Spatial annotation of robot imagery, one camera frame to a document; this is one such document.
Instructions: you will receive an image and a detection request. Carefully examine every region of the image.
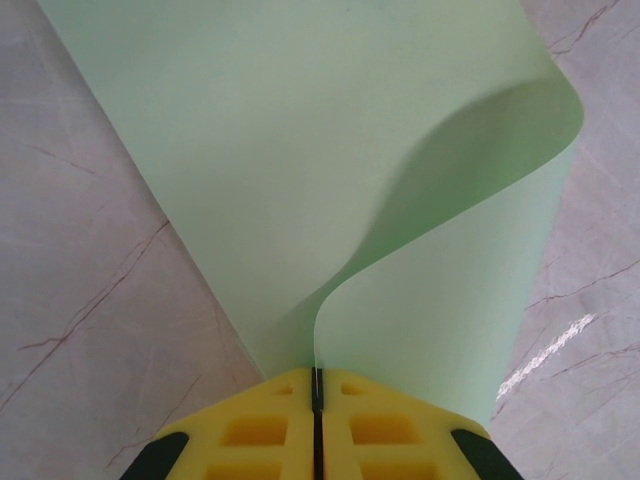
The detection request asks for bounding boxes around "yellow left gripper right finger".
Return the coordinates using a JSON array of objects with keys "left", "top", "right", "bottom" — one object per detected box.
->
[{"left": 319, "top": 367, "right": 524, "bottom": 480}]

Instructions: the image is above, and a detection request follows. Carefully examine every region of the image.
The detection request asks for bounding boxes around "light green paper sheet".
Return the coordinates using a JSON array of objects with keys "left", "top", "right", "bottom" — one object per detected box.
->
[{"left": 37, "top": 0, "right": 586, "bottom": 436}]

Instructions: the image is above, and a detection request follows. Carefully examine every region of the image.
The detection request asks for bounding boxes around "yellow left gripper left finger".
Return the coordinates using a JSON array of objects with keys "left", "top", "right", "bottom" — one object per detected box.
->
[{"left": 119, "top": 367, "right": 318, "bottom": 480}]

